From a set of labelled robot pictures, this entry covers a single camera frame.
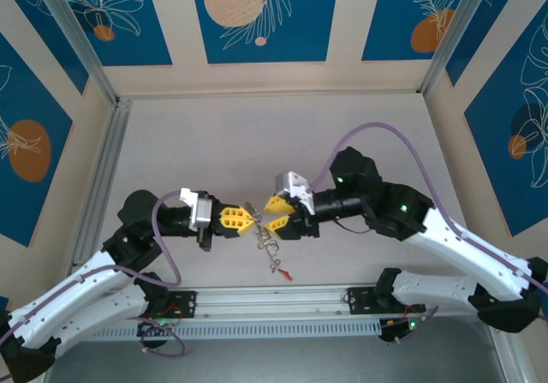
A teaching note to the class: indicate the metal strip with key rings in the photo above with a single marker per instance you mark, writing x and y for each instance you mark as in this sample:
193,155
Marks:
267,246

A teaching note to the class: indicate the red key tag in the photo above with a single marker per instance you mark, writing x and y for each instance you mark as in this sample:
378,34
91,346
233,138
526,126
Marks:
286,275

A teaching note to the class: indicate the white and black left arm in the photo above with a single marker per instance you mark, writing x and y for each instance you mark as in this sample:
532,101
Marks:
64,297

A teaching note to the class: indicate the black base electronics board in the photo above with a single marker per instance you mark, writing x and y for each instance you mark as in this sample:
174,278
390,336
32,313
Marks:
398,329
154,329

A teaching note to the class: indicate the aluminium side rail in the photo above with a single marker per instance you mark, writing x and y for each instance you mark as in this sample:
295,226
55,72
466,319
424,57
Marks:
111,143
509,361

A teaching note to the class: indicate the aluminium arm base rail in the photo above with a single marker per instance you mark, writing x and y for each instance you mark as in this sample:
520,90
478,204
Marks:
274,301

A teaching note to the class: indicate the thin aluminium frame beam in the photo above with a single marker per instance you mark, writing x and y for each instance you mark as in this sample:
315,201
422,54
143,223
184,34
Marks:
274,95

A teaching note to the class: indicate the aluminium frame post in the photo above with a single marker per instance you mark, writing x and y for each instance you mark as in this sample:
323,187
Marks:
77,44
454,31

